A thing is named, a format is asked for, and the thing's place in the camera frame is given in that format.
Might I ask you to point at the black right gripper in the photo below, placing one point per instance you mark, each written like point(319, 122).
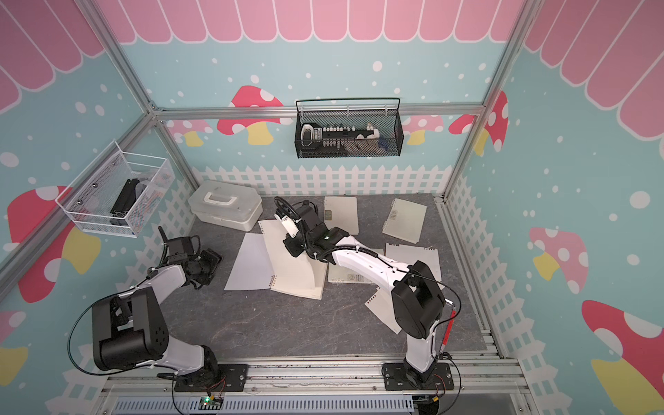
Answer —
point(291, 250)

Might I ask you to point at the items in black basket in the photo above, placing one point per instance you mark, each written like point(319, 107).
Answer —
point(340, 141)

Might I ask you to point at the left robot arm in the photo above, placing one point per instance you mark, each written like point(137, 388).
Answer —
point(129, 329)

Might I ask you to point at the white wire wall basket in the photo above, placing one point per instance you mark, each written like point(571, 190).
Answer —
point(88, 200)

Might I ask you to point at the small green circuit board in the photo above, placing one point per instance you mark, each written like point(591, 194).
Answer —
point(210, 403)

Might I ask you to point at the black block in white basket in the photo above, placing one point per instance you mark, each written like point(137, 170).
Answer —
point(125, 201)

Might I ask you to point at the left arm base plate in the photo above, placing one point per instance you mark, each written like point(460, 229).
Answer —
point(225, 378)

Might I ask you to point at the torn white page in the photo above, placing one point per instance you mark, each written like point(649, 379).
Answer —
point(410, 255)

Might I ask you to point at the large cream spiral notebook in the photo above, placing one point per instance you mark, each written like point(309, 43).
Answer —
point(341, 212)

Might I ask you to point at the white plastic storage box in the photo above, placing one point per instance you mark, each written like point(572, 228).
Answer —
point(227, 205)

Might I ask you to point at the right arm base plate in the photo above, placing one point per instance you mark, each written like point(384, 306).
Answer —
point(401, 377)

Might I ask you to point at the small green spiral notebook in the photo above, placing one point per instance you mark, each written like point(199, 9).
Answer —
point(253, 270)

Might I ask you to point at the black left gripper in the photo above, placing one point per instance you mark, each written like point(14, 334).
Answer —
point(214, 259)

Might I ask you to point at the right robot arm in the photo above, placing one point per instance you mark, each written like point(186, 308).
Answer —
point(417, 298)

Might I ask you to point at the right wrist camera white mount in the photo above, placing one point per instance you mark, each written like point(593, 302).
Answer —
point(290, 226)

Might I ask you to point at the cream spiral notebook with label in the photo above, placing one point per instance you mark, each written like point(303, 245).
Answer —
point(405, 220)

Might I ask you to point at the black wire wall basket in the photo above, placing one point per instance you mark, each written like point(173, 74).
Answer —
point(383, 113)

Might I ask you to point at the red handled tool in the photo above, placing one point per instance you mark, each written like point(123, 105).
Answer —
point(447, 331)

